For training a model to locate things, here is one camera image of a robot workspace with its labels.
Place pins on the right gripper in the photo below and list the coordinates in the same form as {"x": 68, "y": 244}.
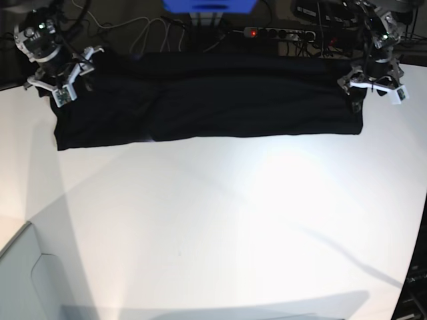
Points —
{"x": 63, "y": 91}

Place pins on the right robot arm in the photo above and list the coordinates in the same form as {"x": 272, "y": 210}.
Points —
{"x": 41, "y": 38}

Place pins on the white power strip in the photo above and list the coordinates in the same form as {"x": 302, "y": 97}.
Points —
{"x": 294, "y": 35}

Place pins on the black T-shirt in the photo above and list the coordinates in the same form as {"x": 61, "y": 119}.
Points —
{"x": 174, "y": 96}

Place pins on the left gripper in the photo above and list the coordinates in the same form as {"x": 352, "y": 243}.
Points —
{"x": 386, "y": 82}

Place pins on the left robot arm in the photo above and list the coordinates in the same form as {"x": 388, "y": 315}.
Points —
{"x": 382, "y": 29}

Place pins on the blue plastic box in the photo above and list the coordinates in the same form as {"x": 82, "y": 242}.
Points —
{"x": 207, "y": 6}

